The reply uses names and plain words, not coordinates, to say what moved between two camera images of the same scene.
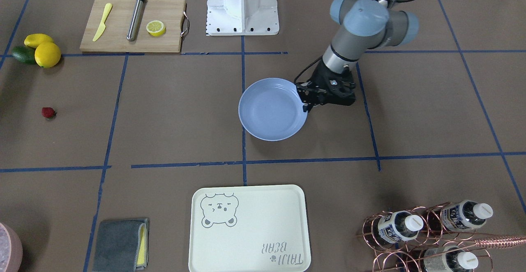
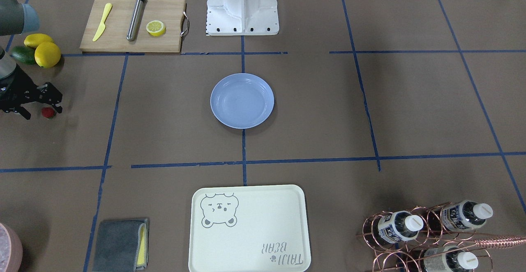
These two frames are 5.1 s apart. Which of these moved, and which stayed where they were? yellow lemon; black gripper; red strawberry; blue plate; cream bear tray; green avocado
Moved: blue plate; black gripper
Stayed: cream bear tray; yellow lemon; green avocado; red strawberry
